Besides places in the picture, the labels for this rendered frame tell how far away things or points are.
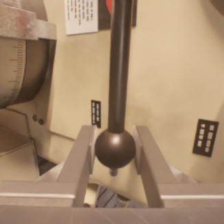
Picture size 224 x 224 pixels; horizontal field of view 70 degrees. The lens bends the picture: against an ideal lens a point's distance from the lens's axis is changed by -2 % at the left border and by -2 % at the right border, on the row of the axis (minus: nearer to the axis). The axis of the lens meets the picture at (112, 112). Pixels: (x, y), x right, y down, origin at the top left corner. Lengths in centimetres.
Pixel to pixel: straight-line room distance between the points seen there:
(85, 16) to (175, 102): 13
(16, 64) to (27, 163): 19
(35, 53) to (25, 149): 17
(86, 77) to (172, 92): 10
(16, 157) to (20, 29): 21
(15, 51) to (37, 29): 4
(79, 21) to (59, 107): 12
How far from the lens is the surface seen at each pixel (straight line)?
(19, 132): 38
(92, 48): 20
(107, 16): 19
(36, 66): 25
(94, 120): 21
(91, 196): 32
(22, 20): 21
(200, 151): 18
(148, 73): 17
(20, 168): 35
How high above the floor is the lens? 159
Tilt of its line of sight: 30 degrees down
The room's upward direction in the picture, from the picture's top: 101 degrees clockwise
